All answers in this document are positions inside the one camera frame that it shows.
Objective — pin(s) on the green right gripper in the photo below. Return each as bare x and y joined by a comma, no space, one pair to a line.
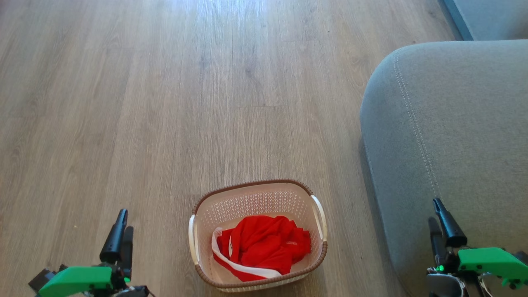
491,262

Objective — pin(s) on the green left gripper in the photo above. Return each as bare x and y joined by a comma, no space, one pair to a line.
78,280

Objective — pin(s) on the red garment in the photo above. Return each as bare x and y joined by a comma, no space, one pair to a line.
264,237

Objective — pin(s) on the grey fabric sofa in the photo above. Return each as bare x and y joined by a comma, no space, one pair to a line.
453,123

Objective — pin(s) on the cream laundry basket brown rim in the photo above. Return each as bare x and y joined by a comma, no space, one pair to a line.
255,198

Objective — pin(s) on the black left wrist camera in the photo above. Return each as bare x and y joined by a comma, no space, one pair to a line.
41,278

